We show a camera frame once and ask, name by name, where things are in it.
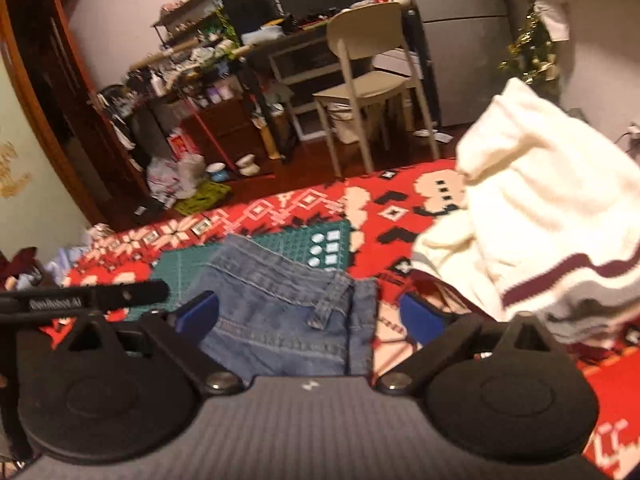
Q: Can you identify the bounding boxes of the blue denim jeans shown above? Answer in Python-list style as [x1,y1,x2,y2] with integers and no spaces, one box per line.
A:
[186,235,378,382]

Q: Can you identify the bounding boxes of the green cutting mat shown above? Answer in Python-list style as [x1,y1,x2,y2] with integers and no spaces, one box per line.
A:
[125,220,352,321]

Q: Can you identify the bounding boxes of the green perforated floor tray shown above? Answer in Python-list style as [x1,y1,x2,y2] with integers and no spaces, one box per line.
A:
[172,181,232,216]

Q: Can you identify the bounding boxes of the white plastic bag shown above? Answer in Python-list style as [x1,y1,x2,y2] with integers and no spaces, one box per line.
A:
[146,154,205,209]

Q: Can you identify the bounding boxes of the cream striped knit sweater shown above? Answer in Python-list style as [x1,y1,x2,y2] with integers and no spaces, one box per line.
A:
[411,78,639,349]

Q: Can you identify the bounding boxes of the dark wooden drawer cabinet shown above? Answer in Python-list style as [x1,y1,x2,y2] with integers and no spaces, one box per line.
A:
[179,96,271,170]

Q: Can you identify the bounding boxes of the beige plastic chair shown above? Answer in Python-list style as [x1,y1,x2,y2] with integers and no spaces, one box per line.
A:
[314,2,440,178]

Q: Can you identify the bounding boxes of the white drawer unit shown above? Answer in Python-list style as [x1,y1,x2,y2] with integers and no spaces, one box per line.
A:
[268,37,343,142]

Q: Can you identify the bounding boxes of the small christmas tree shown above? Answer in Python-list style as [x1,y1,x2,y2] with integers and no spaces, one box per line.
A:
[498,6,560,101]

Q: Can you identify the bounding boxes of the grey refrigerator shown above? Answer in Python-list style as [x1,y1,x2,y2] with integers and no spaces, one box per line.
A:
[413,0,511,126]

